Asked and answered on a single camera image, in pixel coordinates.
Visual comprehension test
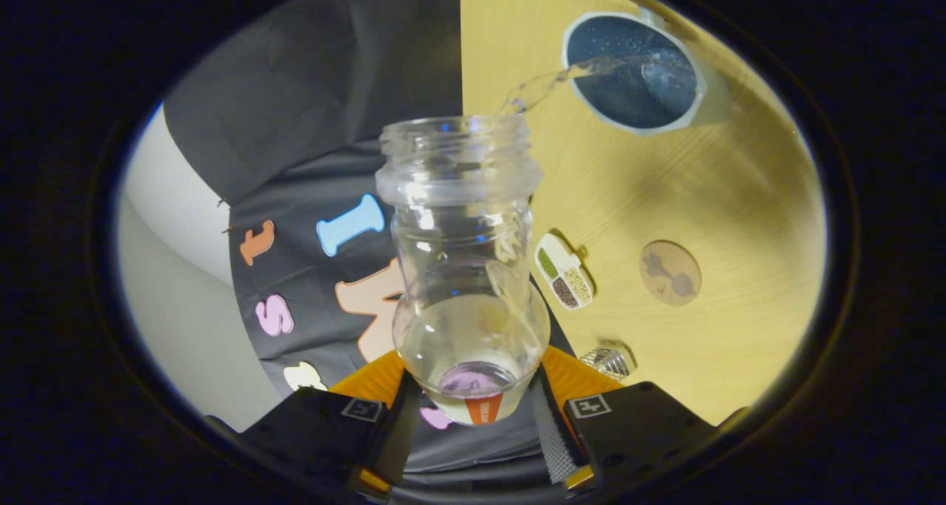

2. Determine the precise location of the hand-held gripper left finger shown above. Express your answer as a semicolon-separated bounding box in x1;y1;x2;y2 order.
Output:
240;350;423;500

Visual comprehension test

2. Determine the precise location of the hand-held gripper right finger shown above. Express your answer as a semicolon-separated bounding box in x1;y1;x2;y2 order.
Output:
528;346;747;497

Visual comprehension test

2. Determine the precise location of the round cork coaster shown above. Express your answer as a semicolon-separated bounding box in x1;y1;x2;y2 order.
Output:
639;240;703;307

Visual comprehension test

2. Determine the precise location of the clear plastic juice bottle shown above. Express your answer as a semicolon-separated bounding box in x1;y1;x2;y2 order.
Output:
375;115;551;426

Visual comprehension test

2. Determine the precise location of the white cup with wooden handle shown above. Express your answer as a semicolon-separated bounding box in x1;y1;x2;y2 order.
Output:
562;6;732;136

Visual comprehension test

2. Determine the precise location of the white divided grain dish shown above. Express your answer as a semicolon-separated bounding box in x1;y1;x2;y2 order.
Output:
534;232;594;311

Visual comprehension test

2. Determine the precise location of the wooden table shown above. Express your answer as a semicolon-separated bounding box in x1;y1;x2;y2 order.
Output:
460;0;827;426

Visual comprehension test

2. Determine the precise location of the black backdrop cloth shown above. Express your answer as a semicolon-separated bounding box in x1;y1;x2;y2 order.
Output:
163;0;585;505

